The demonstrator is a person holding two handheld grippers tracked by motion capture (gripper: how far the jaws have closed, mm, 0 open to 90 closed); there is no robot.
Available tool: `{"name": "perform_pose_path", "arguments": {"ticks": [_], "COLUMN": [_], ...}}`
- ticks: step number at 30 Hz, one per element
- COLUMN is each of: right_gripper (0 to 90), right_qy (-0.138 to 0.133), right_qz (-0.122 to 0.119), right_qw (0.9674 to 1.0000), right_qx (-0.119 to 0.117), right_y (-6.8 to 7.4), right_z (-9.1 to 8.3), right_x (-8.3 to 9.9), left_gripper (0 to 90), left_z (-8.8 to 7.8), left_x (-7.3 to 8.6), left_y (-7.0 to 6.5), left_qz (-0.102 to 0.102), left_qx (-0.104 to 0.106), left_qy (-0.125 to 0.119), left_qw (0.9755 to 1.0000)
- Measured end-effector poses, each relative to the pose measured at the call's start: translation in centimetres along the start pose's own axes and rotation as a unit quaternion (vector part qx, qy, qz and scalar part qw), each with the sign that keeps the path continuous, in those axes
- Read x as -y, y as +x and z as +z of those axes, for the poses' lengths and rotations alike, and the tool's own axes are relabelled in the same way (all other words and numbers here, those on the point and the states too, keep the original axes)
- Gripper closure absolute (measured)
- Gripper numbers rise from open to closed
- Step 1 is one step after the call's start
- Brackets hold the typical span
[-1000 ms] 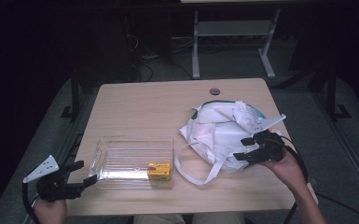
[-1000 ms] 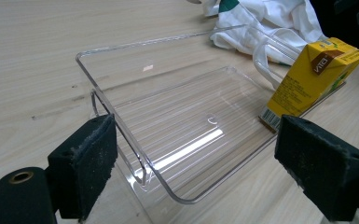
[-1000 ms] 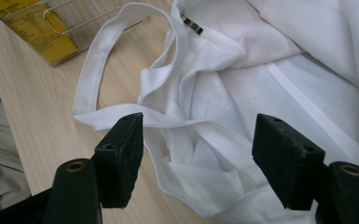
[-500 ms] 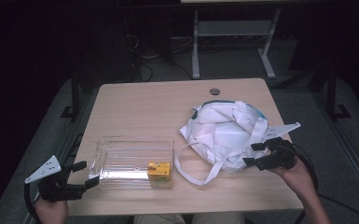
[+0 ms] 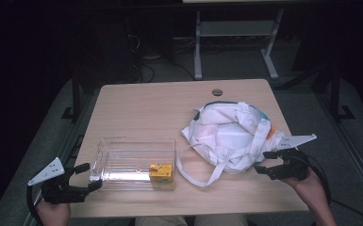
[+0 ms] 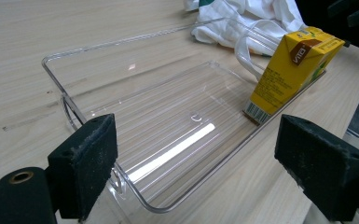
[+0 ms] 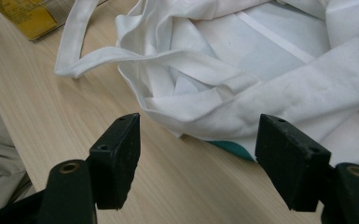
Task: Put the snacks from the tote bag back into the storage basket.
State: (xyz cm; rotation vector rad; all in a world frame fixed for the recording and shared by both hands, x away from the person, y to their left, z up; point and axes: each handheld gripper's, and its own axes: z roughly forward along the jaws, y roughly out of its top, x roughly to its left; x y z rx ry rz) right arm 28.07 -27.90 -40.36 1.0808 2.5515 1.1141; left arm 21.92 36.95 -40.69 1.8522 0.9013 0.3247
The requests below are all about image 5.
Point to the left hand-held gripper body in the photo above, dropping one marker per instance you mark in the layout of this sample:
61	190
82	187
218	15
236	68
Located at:
59	191

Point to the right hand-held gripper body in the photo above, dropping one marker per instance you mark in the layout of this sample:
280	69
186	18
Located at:
293	168

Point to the clear plastic tray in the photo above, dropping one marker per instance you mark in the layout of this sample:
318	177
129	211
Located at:
128	163

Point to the white cloth tote bag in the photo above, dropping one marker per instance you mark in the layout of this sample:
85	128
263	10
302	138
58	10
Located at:
229	138

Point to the person's left hand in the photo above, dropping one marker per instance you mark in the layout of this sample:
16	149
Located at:
54	216

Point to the person's right hand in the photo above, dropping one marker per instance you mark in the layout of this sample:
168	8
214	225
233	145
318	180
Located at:
309	188

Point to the person's right leg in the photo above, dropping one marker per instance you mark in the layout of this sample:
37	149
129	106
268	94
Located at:
221	220

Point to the person's leg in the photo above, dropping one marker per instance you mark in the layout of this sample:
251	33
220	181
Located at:
221	220
161	221

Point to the black metal stand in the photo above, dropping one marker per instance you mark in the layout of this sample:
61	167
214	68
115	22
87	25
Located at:
76	94
335	94

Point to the person's left leg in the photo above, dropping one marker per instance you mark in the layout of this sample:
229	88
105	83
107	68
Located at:
161	221

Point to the grey round table grommet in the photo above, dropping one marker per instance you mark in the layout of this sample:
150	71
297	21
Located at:
217	92

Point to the metal floor rail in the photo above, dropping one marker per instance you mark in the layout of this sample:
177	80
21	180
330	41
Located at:
352	150

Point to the white desk frame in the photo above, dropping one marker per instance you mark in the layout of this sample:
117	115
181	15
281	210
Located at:
235	28

